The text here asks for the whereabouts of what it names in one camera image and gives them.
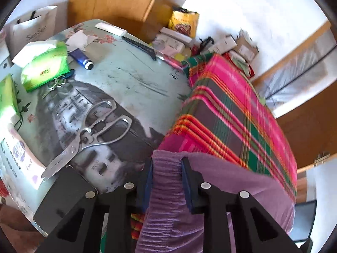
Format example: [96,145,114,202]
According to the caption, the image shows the bunch of keys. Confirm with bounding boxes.
[42,70,76,100]

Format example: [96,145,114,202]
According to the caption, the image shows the black mesh office chair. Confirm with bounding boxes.
[290,200,318,246]

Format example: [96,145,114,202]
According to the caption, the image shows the yellow printed bag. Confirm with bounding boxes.
[168,8,199,38]

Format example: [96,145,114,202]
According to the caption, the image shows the purple sweater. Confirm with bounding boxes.
[134,150,295,253]

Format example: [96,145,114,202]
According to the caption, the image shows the pink green plaid blanket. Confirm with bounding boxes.
[130,53,298,240]

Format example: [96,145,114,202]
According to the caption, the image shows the crumpled white tissue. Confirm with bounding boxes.
[65,30,91,51]

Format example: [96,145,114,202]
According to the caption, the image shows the black smartphone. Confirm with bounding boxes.
[34,166,99,237]

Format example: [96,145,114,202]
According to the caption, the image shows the wooden door frame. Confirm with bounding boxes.
[252,21,333,85]

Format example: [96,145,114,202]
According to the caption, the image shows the metal door handle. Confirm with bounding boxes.
[314,151,332,167]

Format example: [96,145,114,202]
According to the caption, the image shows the red basket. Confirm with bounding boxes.
[227,51,255,78]

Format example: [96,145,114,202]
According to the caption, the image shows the green tissue pack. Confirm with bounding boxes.
[0,74,21,123]
[12,40,70,93]

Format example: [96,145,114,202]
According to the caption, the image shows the steel kitchen scissors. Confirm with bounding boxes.
[41,100,133,182]

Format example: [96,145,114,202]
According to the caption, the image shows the translucent door curtain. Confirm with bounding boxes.
[257,38,337,118]

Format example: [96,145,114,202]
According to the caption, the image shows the wooden door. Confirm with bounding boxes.
[276,103,337,170]

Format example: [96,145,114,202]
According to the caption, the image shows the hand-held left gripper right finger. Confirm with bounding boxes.
[181,157,298,253]

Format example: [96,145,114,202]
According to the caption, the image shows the white carton box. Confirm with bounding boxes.
[208,35,237,55]

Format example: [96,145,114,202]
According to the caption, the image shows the blue lighter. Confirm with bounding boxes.
[69,49,94,70]

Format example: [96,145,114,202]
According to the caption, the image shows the cardboard box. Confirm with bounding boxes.
[235,29,260,63]

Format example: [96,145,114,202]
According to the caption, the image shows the stack of white boxes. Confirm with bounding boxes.
[153,27,193,56]

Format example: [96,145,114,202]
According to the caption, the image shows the white tube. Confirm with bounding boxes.
[95,22,127,36]

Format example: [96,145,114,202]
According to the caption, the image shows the black knife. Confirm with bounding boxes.
[122,36,157,61]

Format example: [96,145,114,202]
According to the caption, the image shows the wooden wardrobe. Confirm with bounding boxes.
[67,0,168,43]

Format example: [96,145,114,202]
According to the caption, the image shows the white tissue pack purple label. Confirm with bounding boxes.
[0,123,47,191]

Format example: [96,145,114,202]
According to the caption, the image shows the white paper shopping bag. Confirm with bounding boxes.
[5,5,59,58]

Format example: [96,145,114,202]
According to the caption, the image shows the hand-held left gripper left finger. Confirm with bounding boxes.
[37,158,154,253]

